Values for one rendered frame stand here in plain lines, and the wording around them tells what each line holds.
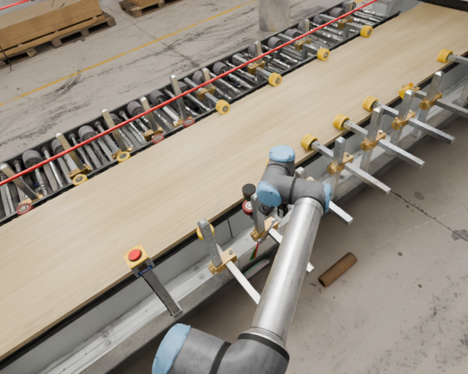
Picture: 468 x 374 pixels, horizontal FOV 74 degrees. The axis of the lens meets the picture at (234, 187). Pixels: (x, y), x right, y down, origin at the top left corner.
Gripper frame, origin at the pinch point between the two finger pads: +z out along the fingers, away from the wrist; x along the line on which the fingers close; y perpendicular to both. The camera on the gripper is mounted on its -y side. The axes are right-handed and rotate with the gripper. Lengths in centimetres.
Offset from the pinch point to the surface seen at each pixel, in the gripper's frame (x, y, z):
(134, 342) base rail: 8, -78, 31
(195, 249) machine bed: 28, -33, 28
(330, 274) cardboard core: -7, 37, 92
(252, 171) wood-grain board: 37.8, 13.5, 10.4
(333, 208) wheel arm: -9.8, 22.6, 4.4
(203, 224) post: 6.6, -30.7, -16.4
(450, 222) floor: -31, 137, 100
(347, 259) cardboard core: -6, 54, 92
